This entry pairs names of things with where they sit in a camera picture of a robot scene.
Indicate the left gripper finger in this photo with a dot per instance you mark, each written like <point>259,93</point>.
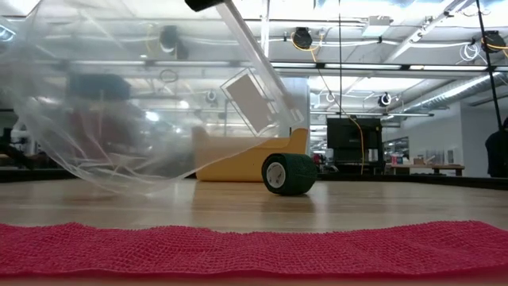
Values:
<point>202,4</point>

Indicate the clear plastic zip bag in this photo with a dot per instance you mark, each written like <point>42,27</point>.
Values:
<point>119,119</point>

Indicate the dark green bandage roll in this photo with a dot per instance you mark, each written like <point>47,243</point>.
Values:
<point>295,175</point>

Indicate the red bandage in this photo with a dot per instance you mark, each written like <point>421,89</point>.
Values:
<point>254,250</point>

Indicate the white round pillar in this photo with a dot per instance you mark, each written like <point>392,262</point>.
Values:
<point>297,95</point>

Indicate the red tilted storage bin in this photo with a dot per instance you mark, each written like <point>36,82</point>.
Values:
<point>103,125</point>
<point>91,153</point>

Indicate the yellow plastic bin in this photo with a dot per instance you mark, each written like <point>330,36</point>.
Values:
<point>246,167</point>

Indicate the wooden workbench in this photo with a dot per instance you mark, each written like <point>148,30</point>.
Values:
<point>436,168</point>

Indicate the thin black slanted pole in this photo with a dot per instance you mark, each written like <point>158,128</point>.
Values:
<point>489,59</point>

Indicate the person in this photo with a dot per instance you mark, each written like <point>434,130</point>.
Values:
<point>496,155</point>

